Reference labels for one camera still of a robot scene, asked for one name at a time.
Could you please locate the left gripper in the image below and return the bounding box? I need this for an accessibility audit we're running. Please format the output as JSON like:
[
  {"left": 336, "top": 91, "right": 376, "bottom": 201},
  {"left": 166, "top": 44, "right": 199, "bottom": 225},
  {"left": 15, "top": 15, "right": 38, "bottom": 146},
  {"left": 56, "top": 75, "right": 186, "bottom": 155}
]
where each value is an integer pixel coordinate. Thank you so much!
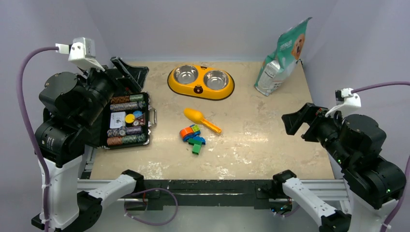
[{"left": 78, "top": 55, "right": 149, "bottom": 125}]

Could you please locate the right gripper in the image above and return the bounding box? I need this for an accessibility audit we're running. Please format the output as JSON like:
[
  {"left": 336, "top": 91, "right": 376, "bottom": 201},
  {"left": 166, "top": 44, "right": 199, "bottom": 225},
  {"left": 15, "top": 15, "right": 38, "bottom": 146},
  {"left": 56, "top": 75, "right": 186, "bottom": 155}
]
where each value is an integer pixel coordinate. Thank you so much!
[{"left": 281, "top": 99, "right": 353, "bottom": 165}]

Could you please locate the green dog food bag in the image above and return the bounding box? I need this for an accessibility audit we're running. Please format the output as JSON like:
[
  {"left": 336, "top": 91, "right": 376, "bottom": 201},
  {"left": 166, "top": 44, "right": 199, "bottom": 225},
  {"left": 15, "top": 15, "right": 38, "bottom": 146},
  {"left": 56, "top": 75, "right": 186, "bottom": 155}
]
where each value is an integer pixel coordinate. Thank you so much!
[{"left": 254, "top": 17, "right": 311, "bottom": 96}]

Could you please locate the yellow plastic scoop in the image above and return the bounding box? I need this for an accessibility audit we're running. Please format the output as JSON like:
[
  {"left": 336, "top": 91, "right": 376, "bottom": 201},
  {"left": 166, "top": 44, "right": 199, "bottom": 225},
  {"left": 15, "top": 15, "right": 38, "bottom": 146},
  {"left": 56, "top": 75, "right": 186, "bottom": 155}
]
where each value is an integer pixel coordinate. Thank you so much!
[{"left": 183, "top": 108, "right": 222, "bottom": 134}]

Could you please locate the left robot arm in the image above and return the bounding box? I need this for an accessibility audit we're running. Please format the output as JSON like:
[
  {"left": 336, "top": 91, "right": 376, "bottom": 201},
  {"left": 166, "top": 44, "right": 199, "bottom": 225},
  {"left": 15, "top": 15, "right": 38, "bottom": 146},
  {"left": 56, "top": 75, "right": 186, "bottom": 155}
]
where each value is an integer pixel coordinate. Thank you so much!
[{"left": 31, "top": 57, "right": 149, "bottom": 232}]

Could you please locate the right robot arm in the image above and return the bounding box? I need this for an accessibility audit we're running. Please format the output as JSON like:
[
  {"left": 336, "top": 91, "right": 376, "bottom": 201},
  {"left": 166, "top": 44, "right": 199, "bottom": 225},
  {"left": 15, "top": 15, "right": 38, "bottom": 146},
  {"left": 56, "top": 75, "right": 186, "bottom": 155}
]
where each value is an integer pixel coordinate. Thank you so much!
[{"left": 271, "top": 103, "right": 410, "bottom": 232}]

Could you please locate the yellow double pet bowl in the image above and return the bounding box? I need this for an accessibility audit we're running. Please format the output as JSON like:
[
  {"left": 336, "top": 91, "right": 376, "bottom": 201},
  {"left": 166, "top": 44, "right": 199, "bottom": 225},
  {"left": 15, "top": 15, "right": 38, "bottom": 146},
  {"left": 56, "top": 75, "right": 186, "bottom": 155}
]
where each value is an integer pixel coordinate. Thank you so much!
[{"left": 167, "top": 64, "right": 235, "bottom": 101}]

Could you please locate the black poker chip case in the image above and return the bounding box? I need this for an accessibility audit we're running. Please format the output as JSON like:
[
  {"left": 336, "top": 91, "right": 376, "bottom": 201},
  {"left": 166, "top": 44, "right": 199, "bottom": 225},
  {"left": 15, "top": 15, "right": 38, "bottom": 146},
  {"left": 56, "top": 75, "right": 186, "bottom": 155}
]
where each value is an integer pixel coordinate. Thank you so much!
[{"left": 96, "top": 65, "right": 158, "bottom": 150}]

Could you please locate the orange blue toy truck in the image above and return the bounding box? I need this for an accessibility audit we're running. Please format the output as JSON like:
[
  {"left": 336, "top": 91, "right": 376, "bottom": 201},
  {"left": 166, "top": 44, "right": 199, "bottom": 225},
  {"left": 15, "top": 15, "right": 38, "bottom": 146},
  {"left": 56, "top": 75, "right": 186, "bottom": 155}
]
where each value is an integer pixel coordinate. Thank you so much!
[{"left": 179, "top": 124, "right": 201, "bottom": 142}]

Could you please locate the blue toy brick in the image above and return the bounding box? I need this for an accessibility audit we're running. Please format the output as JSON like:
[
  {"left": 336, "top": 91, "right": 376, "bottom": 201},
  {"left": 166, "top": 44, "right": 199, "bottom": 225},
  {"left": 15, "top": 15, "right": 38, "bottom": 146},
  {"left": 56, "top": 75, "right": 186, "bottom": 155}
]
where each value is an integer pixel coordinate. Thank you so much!
[{"left": 192, "top": 136, "right": 206, "bottom": 145}]

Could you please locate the green toy brick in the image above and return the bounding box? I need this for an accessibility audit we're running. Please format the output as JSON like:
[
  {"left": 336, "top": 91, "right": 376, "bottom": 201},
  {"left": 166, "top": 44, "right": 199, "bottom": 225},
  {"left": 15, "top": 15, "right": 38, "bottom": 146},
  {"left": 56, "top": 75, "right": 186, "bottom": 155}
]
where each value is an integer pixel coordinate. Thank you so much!
[{"left": 188, "top": 138, "right": 202, "bottom": 155}]

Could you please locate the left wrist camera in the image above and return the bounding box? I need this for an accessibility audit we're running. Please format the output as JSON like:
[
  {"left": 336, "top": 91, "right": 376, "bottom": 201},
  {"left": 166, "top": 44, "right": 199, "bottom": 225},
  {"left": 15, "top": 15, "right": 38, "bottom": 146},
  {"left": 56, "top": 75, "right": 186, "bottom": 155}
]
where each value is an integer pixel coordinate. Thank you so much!
[{"left": 55, "top": 37, "right": 105, "bottom": 72}]

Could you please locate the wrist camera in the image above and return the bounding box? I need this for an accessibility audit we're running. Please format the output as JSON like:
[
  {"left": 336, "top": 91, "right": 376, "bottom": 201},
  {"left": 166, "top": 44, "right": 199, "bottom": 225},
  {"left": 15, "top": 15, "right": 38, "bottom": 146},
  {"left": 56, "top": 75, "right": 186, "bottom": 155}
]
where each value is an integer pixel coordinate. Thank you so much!
[
  {"left": 325, "top": 88, "right": 362, "bottom": 117},
  {"left": 55, "top": 37, "right": 105, "bottom": 72}
]

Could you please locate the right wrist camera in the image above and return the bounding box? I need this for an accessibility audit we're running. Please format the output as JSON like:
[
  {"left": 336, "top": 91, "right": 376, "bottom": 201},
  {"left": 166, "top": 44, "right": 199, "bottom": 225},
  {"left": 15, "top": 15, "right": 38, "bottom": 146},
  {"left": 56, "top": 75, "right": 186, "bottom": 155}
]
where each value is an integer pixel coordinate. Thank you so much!
[{"left": 325, "top": 88, "right": 362, "bottom": 117}]

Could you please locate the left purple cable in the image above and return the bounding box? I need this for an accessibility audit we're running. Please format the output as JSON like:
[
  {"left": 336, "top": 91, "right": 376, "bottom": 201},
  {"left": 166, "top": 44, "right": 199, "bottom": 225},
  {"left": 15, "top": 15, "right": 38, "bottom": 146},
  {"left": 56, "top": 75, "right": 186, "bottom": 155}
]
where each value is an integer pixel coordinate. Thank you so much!
[{"left": 16, "top": 46, "right": 60, "bottom": 232}]

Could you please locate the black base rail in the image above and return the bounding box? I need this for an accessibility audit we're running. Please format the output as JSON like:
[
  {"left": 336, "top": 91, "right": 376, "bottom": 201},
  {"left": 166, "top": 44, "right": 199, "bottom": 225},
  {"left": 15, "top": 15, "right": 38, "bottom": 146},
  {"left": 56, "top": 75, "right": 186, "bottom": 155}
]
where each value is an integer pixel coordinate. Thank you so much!
[{"left": 76, "top": 179, "right": 350, "bottom": 212}]

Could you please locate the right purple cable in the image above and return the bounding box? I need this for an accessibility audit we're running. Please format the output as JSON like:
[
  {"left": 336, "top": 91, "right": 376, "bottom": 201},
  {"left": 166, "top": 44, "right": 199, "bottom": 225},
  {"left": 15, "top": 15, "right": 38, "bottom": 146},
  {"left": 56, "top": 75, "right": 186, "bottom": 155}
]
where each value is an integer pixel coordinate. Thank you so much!
[{"left": 351, "top": 81, "right": 410, "bottom": 232}]

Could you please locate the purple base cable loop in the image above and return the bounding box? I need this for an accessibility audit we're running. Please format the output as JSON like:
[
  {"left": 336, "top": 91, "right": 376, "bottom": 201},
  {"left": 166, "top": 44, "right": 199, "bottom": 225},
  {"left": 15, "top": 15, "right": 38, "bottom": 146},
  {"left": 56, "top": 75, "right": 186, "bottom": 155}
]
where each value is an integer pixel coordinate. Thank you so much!
[{"left": 123, "top": 188, "right": 179, "bottom": 227}]

